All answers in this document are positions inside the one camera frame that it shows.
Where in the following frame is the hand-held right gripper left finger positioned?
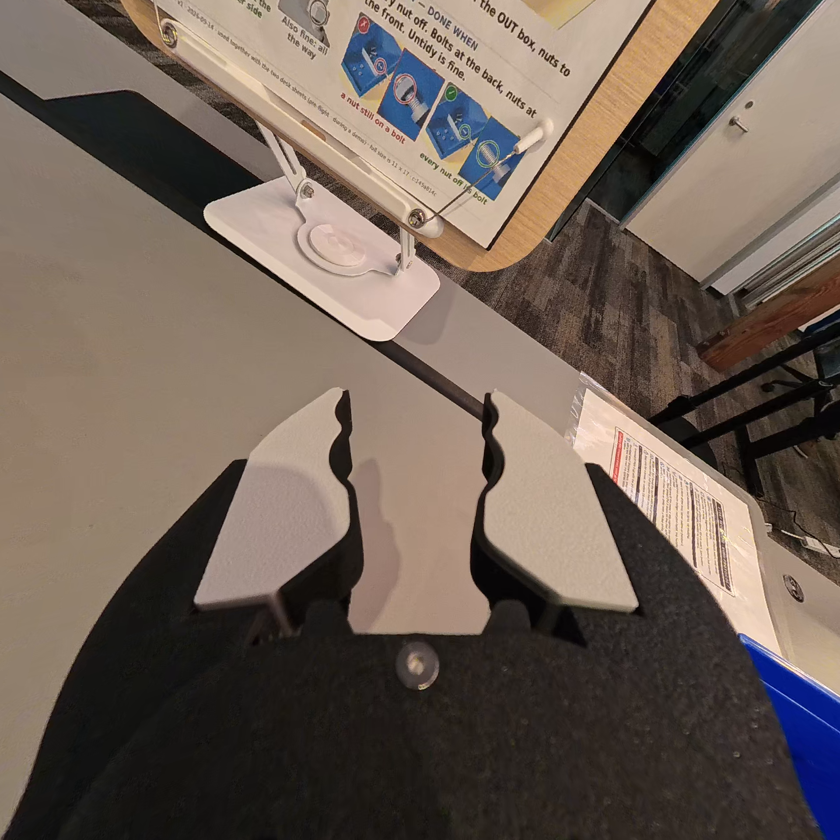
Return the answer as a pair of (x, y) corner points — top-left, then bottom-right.
(193, 387), (365, 637)

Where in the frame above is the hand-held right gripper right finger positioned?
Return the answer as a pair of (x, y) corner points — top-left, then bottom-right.
(471, 390), (641, 634)

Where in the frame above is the blue plastic bin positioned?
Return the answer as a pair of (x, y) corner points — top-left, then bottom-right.
(738, 633), (840, 840)

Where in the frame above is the paper sheet in plastic sleeve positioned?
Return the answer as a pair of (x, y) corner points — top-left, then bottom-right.
(563, 373), (783, 657)

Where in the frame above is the wooden standing desk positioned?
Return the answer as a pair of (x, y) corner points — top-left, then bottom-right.
(646, 259), (840, 500)

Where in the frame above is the wooden display board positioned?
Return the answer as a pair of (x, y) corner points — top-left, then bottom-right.
(121, 0), (719, 273)

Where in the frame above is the white cabinet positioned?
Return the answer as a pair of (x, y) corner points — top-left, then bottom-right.
(620, 0), (840, 293)

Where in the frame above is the dark glass panel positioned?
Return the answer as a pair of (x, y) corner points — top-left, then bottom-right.
(551, 0), (824, 240)

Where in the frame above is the printed instruction sheet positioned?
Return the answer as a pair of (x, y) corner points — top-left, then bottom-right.
(154, 0), (657, 250)

